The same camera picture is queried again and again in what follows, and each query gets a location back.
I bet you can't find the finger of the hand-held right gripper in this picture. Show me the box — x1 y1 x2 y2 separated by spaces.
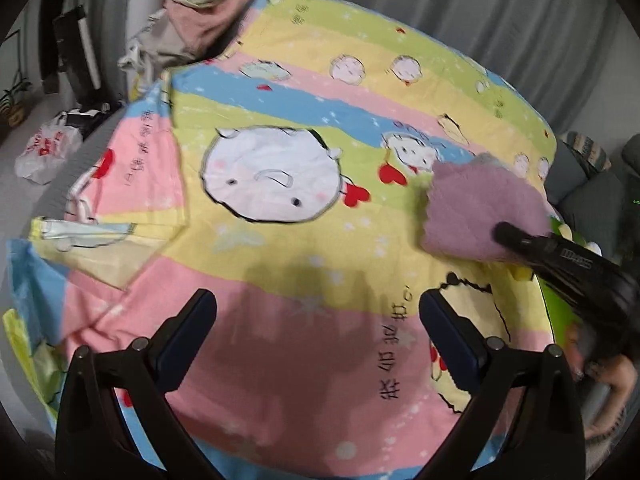
494 221 626 311

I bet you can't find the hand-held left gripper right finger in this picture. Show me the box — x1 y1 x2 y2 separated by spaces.
415 287 587 480

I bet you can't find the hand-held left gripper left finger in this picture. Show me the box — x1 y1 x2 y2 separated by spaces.
54 288 221 480

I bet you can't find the green cardboard box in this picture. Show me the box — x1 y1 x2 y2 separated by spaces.
537 215 586 351

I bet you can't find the purple towel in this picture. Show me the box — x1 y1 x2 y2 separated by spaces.
419 155 555 263

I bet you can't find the person's right hand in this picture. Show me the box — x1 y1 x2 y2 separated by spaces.
575 352 640 441

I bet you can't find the grey sofa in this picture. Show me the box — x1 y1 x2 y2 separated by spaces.
545 132 640 266

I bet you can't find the striped cushion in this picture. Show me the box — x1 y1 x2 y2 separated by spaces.
562 131 612 177

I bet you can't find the printed cartoon blanket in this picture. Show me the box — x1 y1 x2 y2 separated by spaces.
2 0 561 480

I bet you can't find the white plastic bag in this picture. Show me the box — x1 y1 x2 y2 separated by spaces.
15 112 84 184

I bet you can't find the grey curtain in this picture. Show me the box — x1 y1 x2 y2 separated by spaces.
270 0 637 136

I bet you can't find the grey white cloth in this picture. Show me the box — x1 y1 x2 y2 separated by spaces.
117 10 201 102

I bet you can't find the black stand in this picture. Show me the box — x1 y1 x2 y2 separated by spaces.
40 5 126 142

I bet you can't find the pile of clothes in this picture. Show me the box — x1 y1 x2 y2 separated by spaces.
165 0 264 57

